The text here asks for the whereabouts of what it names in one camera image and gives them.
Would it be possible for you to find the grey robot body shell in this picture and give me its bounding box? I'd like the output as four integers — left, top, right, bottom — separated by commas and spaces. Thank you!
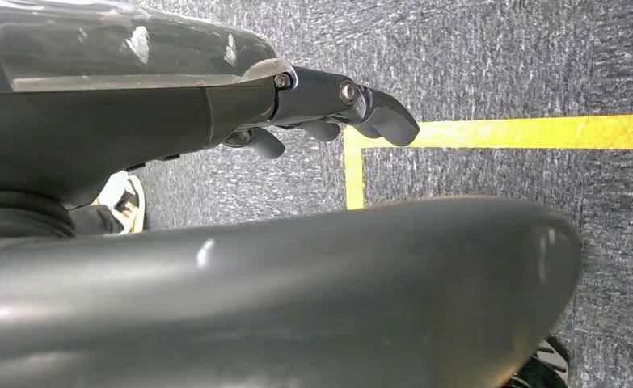
0, 196, 584, 388

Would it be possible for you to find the yellow floor tape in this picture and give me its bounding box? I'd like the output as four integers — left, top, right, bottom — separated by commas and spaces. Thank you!
343, 113, 633, 211

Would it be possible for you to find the ribbed grey left arm sleeve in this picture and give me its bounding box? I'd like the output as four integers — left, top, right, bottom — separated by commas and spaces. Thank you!
0, 190, 77, 240

